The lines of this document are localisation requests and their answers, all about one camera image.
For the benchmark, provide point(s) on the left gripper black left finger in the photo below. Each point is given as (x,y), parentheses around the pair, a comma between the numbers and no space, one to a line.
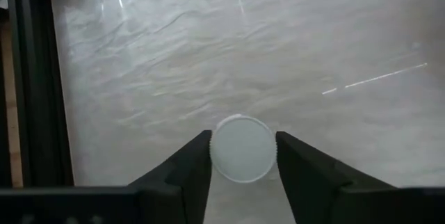
(189,175)

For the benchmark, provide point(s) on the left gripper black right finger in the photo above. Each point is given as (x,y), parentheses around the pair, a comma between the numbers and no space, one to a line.
(306,175)

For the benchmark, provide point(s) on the black aluminium table frame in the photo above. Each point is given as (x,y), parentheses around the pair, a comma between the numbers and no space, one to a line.
(38,78)

